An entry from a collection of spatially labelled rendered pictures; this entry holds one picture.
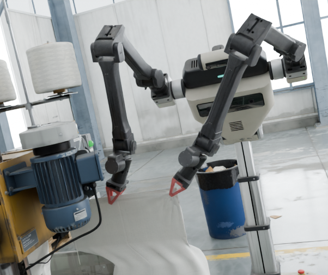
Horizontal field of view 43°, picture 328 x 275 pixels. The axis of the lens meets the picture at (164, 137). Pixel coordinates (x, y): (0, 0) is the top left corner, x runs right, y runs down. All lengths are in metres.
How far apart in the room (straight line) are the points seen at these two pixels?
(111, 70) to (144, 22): 8.54
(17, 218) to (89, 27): 9.25
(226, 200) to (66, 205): 2.60
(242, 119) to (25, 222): 1.06
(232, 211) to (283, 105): 5.92
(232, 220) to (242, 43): 2.68
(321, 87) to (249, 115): 7.21
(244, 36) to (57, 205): 0.80
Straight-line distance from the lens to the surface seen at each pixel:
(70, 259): 2.28
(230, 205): 3.83
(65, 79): 1.44
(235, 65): 1.39
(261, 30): 1.38
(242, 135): 2.04
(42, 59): 1.45
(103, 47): 1.47
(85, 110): 10.32
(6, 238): 1.41
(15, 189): 1.40
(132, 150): 1.61
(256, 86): 1.84
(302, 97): 9.54
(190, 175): 1.55
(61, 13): 10.57
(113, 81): 1.50
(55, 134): 1.30
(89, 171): 1.34
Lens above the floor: 1.47
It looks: 7 degrees down
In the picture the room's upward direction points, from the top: 12 degrees counter-clockwise
